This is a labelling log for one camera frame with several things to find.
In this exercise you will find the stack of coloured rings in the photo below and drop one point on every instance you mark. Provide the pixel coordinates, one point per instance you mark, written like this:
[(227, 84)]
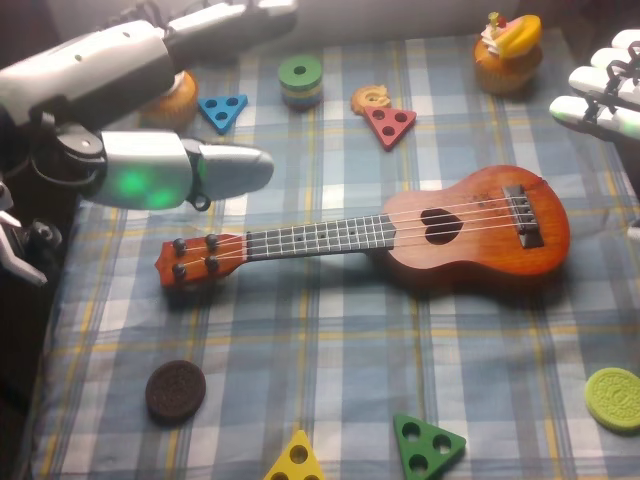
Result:
[(300, 82)]

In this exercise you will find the white bracket with black knob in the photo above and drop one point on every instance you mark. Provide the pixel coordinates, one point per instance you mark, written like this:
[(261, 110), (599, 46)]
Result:
[(20, 265)]

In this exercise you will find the lime green sandwich cookie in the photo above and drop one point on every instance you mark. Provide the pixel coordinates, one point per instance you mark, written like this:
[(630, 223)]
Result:
[(615, 400)]

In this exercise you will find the orange slice topped toy cupcake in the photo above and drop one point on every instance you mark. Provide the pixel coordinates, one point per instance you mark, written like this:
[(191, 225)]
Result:
[(505, 70)]

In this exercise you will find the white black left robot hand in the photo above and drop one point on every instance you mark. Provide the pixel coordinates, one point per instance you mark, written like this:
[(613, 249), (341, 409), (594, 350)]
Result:
[(100, 65)]

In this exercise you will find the beige swirl toy biscuit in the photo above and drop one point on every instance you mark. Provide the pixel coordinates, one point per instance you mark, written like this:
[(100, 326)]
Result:
[(367, 96)]

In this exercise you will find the strawberry topped toy cupcake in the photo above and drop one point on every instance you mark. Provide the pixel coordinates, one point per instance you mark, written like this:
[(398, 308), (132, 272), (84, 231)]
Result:
[(175, 105)]

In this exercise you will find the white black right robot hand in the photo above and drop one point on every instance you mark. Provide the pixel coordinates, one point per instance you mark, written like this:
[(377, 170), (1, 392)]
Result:
[(620, 100)]

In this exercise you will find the blue plaid tablecloth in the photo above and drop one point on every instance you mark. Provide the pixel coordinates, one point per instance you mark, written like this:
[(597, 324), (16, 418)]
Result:
[(350, 350)]

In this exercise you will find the dark chocolate sandwich cookie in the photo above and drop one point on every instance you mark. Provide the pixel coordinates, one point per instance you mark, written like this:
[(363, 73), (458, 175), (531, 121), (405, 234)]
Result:
[(175, 392)]

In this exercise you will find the red triangle block three holes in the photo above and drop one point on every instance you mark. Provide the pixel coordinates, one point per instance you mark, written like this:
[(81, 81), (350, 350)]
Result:
[(389, 122)]

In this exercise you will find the brown toy ukulele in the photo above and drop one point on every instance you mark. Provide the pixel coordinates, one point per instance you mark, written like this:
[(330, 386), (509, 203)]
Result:
[(495, 240)]

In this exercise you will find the blue triangle block three holes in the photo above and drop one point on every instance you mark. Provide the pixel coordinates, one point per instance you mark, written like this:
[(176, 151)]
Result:
[(221, 117)]

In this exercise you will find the yellow triangle block with holes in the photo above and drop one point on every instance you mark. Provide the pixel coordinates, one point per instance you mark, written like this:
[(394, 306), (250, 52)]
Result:
[(295, 470)]

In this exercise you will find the green triangle block three holes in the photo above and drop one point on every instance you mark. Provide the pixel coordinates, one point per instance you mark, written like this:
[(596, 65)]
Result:
[(427, 455)]

